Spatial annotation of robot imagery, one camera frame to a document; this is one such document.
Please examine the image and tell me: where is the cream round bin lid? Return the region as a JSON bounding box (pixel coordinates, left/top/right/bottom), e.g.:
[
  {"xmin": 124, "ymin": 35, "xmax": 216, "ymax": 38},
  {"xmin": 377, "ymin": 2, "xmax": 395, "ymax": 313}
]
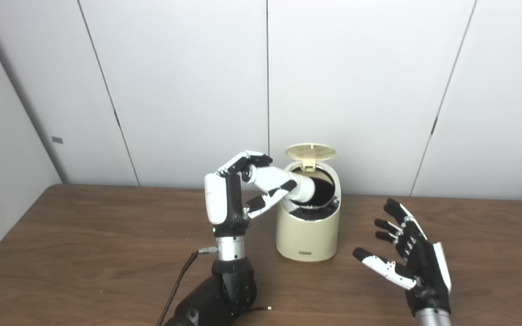
[{"xmin": 285, "ymin": 143, "xmax": 337, "ymax": 172}]

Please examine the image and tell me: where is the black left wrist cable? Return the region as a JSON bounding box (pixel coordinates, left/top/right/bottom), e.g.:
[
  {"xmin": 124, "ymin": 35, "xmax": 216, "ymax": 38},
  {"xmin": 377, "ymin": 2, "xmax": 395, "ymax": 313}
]
[{"xmin": 156, "ymin": 247, "xmax": 218, "ymax": 326}]

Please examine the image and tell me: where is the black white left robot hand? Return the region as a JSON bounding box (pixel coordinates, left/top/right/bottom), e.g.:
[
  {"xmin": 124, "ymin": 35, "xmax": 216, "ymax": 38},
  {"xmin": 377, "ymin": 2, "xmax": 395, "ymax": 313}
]
[{"xmin": 204, "ymin": 151, "xmax": 298, "ymax": 238}]

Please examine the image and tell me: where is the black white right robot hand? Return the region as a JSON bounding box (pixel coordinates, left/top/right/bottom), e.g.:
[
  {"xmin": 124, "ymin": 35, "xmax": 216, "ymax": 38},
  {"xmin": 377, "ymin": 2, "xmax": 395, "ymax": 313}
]
[{"xmin": 353, "ymin": 198, "xmax": 452, "ymax": 315}]

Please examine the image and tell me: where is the small white plastic bottle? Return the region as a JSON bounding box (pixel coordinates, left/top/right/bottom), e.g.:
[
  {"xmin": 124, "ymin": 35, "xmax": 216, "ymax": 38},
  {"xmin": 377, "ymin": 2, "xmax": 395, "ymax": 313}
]
[{"xmin": 242, "ymin": 164, "xmax": 317, "ymax": 203}]

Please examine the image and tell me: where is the black bin liner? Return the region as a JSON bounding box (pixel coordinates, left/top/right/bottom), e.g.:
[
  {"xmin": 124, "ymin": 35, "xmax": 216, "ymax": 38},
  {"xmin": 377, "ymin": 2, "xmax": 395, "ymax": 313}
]
[{"xmin": 284, "ymin": 166, "xmax": 339, "ymax": 221}]

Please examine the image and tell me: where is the cream-colored bin body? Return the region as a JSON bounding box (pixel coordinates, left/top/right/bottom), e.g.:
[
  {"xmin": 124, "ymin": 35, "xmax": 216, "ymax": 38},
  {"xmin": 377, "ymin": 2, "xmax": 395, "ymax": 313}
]
[{"xmin": 275, "ymin": 159, "xmax": 342, "ymax": 262}]

